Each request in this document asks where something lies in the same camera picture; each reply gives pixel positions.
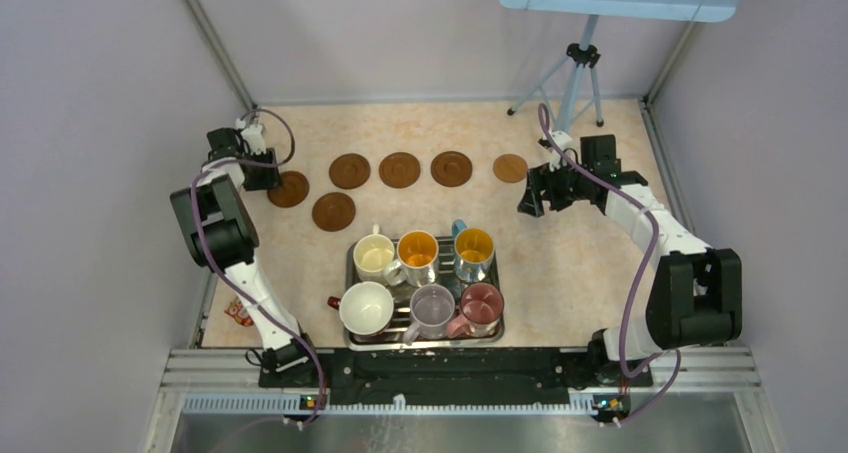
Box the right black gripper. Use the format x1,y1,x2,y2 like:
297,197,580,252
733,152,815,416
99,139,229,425
518,155,593,218

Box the light brown coaster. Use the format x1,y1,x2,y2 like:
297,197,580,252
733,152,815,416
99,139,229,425
492,153,528,184

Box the white red-bottom cup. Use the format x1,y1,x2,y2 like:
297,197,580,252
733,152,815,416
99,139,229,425
326,281,395,337

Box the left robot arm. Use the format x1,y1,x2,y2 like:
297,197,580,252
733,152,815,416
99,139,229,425
169,120,323,387

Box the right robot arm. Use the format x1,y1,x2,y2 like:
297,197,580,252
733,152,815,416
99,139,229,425
517,131,743,385

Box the blue butterfly mug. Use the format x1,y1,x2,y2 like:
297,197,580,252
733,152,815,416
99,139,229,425
452,219,495,283

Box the pink mug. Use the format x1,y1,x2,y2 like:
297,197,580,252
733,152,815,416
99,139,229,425
446,282,505,338

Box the silver mug orange inside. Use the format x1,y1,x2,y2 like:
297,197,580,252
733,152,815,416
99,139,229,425
382,230,439,288

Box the steel serving tray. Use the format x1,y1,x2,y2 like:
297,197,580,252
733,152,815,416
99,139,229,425
343,236,506,352

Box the lilac mug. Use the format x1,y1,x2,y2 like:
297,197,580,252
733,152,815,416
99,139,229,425
402,284,456,345

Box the music stand tripod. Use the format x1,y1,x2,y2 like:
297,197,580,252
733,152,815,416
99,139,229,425
506,14,605,132

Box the cream mug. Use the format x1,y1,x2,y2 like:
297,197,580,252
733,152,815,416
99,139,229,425
352,224,395,285

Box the owl sticker toy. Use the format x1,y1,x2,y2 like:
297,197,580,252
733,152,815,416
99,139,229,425
224,297,254,327

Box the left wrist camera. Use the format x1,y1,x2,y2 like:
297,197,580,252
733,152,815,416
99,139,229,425
235,119,267,155

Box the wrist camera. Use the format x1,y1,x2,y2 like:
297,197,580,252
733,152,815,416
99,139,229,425
546,131,577,172
235,119,267,155

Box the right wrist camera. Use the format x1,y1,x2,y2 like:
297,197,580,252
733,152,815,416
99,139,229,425
546,131,577,172

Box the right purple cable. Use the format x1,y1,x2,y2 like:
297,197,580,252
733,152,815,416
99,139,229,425
536,102,682,428

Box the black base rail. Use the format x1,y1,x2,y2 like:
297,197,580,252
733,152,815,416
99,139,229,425
258,347,623,406

